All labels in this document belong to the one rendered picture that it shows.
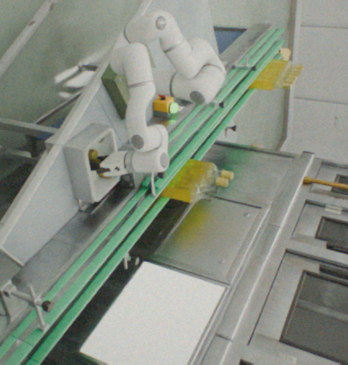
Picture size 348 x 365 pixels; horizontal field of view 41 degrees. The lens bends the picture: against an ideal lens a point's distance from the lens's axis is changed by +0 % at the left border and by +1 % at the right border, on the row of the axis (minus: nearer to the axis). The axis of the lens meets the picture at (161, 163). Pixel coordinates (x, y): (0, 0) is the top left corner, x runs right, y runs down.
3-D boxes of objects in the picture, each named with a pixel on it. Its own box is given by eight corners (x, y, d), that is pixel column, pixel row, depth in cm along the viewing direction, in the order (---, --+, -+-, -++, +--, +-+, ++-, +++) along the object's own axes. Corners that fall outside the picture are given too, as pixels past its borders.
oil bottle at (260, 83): (240, 87, 267) (289, 93, 255) (240, 78, 264) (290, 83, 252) (244, 83, 271) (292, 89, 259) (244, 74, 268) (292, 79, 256)
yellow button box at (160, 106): (152, 116, 205) (168, 117, 202) (151, 100, 201) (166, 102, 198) (160, 108, 210) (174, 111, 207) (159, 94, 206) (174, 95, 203)
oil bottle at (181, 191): (149, 193, 187) (197, 205, 178) (147, 182, 184) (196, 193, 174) (156, 185, 191) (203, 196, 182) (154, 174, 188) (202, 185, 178)
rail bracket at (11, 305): (-9, 314, 133) (53, 341, 123) (-26, 272, 124) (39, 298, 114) (3, 301, 136) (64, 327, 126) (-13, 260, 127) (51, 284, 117)
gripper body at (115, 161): (129, 179, 151) (103, 179, 157) (144, 164, 158) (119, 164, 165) (121, 159, 148) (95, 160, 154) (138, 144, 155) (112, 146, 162)
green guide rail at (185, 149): (141, 185, 178) (159, 189, 175) (141, 182, 178) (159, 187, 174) (271, 40, 305) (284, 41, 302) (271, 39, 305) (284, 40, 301)
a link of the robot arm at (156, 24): (167, 41, 162) (143, 6, 156) (194, 32, 152) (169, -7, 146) (146, 65, 156) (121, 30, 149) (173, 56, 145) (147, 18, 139)
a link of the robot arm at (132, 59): (177, 76, 150) (148, 85, 161) (164, 10, 147) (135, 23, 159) (138, 82, 139) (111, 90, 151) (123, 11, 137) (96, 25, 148)
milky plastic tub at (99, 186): (75, 200, 164) (95, 204, 160) (63, 145, 152) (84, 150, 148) (103, 173, 176) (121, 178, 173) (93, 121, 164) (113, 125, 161)
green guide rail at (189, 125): (138, 169, 174) (157, 173, 171) (138, 167, 174) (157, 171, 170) (272, 29, 301) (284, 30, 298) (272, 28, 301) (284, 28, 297)
